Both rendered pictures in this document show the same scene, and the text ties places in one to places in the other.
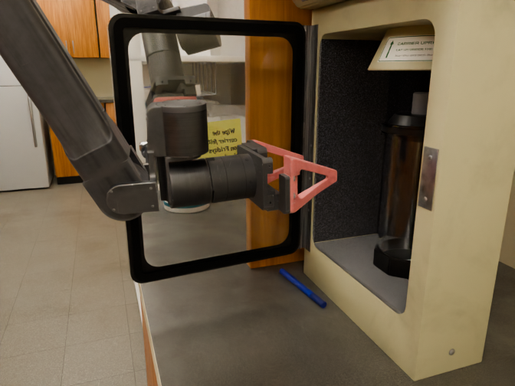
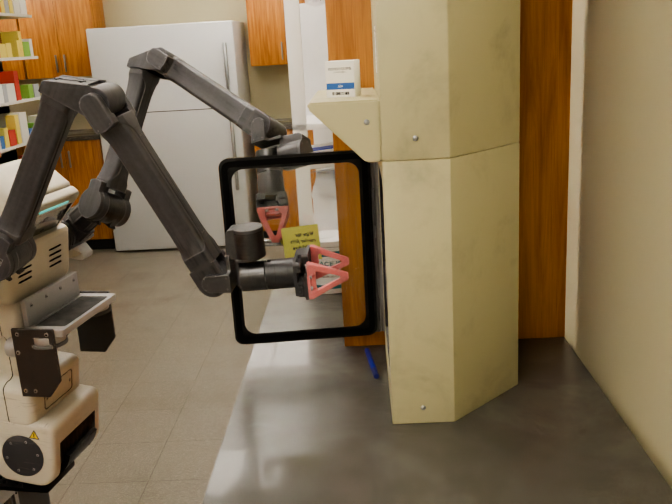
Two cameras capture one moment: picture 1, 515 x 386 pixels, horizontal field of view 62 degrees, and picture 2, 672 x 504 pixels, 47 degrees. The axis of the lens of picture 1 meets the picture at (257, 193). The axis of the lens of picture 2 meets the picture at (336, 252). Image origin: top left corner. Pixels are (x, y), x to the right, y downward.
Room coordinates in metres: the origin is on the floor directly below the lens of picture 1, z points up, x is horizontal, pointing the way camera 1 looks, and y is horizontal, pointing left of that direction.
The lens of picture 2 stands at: (-0.72, -0.58, 1.60)
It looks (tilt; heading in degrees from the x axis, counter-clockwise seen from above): 15 degrees down; 22
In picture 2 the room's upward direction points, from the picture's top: 3 degrees counter-clockwise
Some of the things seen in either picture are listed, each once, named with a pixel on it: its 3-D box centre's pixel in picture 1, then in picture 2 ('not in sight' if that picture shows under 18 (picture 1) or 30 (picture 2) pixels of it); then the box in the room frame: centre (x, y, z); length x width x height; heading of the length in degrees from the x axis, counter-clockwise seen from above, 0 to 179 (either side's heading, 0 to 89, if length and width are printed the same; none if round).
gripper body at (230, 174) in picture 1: (235, 177); (286, 272); (0.53, 0.03, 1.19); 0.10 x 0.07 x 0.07; 20
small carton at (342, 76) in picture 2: not in sight; (343, 78); (0.54, -0.11, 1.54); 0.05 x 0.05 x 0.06; 8
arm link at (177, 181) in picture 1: (187, 178); (254, 272); (0.51, 0.09, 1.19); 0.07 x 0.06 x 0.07; 110
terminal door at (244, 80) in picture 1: (218, 152); (300, 249); (0.68, 0.06, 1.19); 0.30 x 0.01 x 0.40; 115
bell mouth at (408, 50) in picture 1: (435, 49); not in sight; (0.62, -0.24, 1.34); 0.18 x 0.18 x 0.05
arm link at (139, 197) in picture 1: (158, 152); (235, 255); (0.51, 0.12, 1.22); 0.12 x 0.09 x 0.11; 103
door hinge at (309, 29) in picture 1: (306, 145); (377, 244); (0.74, -0.09, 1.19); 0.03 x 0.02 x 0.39; 20
